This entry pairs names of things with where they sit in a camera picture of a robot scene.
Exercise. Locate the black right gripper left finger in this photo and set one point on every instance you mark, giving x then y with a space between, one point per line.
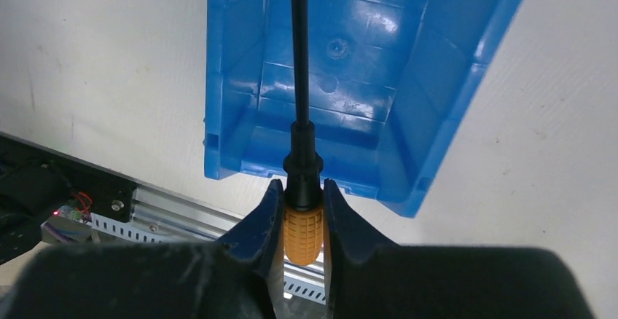
238 275

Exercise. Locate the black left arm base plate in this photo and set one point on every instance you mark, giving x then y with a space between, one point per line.
35 181

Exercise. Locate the blue plastic bin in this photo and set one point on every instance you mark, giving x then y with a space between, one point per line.
389 83

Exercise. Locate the white slotted cable duct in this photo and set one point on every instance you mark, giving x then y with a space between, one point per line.
145 232

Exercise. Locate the orange handled black screwdriver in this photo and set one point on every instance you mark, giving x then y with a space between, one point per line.
303 221

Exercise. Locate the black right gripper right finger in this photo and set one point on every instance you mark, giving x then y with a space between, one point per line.
368 275

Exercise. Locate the aluminium front rail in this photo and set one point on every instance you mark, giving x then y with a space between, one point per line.
203 220

